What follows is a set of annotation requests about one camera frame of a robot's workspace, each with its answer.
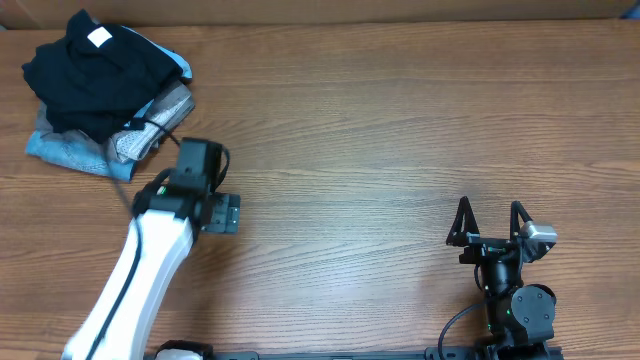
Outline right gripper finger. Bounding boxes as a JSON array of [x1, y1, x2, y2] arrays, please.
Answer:
[[446, 196, 480, 246], [510, 201, 532, 239]]

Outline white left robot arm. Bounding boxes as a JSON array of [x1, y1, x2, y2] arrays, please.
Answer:
[[62, 185, 240, 359]]

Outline grey folded garment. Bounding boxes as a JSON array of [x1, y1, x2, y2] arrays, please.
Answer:
[[34, 82, 196, 164]]

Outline light blue printed shirt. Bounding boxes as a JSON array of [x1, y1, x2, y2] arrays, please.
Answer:
[[134, 37, 193, 118]]

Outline blue denim jeans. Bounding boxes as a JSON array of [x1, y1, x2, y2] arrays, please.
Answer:
[[25, 131, 137, 182]]

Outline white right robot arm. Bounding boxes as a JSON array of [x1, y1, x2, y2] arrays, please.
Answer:
[[437, 197, 563, 360]]

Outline black t-shirt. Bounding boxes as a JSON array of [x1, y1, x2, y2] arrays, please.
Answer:
[[22, 10, 181, 143]]

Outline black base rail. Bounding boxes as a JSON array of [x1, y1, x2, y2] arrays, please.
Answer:
[[143, 340, 480, 360]]

